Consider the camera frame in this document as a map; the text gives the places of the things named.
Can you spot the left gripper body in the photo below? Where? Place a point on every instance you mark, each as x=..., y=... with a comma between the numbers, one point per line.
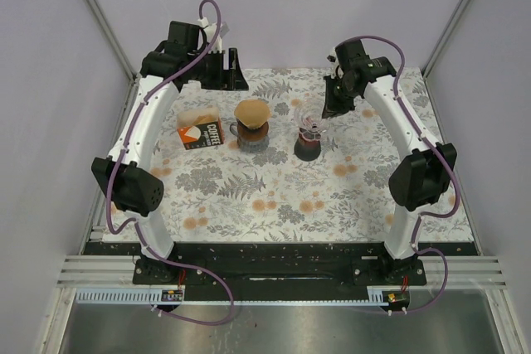
x=197, y=71

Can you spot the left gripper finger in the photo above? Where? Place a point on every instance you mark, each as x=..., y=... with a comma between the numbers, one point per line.
x=236, y=79
x=213, y=77

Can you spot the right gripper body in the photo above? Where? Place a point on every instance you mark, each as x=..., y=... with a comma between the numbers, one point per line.
x=352, y=93

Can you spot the clear plastic dripper cone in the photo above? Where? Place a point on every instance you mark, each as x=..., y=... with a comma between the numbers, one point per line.
x=309, y=119

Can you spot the brown paper coffee filter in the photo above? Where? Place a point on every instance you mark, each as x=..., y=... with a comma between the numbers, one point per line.
x=252, y=113

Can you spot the dark grey red-rimmed cup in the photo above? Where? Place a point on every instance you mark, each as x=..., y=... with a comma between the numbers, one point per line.
x=308, y=145

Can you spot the orange coffee filter box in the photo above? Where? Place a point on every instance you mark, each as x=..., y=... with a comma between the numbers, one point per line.
x=202, y=135

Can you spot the grey glass carafe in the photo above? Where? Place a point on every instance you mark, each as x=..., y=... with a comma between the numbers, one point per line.
x=251, y=141

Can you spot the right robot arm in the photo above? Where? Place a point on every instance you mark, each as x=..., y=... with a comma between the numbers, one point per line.
x=426, y=167

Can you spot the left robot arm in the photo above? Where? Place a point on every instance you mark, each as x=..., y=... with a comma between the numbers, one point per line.
x=191, y=52

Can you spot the brown filters in box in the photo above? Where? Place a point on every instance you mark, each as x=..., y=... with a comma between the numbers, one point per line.
x=199, y=116

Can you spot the floral patterned table mat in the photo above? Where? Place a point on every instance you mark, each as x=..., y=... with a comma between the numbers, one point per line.
x=221, y=194

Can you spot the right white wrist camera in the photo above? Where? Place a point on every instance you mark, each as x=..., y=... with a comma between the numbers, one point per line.
x=335, y=69

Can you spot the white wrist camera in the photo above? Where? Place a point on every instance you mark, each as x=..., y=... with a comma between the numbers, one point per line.
x=210, y=29
x=335, y=69

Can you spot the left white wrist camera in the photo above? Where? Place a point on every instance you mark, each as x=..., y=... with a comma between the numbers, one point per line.
x=210, y=29

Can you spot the aluminium frame rail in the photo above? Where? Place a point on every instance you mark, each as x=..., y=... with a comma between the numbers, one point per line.
x=102, y=22

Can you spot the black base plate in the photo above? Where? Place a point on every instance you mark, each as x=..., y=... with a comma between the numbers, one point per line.
x=360, y=264

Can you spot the white slotted cable duct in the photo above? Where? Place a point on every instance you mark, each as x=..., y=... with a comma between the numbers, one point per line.
x=130, y=296

